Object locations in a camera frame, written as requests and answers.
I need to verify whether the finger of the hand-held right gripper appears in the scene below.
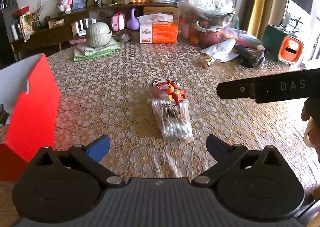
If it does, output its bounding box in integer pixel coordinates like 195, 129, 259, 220
217, 77, 256, 100

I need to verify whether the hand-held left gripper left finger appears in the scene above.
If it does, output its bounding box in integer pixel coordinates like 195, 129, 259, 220
30, 135, 125, 189

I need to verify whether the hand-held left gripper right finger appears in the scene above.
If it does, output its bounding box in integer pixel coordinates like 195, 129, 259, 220
191, 134, 288, 189

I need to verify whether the cotton swab packet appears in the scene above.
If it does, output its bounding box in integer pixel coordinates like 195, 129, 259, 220
151, 99, 195, 140

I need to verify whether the red cardboard box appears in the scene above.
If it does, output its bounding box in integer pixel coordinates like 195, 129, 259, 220
0, 53, 61, 182

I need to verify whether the person's right hand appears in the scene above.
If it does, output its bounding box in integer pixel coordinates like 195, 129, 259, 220
301, 97, 320, 147

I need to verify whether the black items pile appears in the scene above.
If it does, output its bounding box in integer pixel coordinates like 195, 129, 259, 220
234, 44, 265, 68

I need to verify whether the green and orange appliance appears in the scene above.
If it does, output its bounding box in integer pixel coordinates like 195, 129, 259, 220
262, 24, 304, 65

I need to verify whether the white flat bag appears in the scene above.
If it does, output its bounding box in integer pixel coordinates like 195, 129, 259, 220
200, 39, 240, 63

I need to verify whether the red toy figure packet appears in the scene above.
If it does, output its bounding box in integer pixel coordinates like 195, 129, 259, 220
152, 80, 188, 104

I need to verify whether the large plastic bag with pot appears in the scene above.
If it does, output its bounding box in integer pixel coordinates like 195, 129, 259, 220
177, 0, 237, 47

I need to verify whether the orange and white tissue box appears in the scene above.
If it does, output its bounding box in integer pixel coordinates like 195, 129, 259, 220
137, 14, 179, 44

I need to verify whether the green folded cloth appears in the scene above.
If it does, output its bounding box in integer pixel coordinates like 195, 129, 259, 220
74, 37, 124, 62

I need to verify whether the grey-green round container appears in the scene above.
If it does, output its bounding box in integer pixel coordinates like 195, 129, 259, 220
86, 22, 112, 47

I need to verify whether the brown plush toy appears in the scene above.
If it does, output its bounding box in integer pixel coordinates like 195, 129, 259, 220
115, 29, 132, 43

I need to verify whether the wooden television cabinet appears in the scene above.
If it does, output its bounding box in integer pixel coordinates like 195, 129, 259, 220
10, 2, 180, 58

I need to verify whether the white router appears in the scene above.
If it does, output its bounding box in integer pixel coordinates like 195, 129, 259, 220
71, 17, 97, 36

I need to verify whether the purple vase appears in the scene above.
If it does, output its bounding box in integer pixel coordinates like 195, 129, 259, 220
126, 7, 140, 30

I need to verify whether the pink toy backpack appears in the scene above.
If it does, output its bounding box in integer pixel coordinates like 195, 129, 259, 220
111, 12, 125, 31

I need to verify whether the small cardboard box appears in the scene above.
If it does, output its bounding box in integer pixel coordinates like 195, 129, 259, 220
48, 17, 65, 29

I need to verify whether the vase with dried twigs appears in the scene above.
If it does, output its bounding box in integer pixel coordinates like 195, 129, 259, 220
32, 0, 48, 29

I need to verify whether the printed snack bag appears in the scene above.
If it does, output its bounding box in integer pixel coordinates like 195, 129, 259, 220
20, 13, 34, 42

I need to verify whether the white roll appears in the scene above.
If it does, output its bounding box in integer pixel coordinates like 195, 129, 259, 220
10, 24, 19, 41

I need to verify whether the black cabinet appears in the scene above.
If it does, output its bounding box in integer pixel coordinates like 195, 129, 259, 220
0, 8, 15, 67

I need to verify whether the small red flat box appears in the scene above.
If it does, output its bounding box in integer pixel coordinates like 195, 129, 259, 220
14, 7, 30, 17

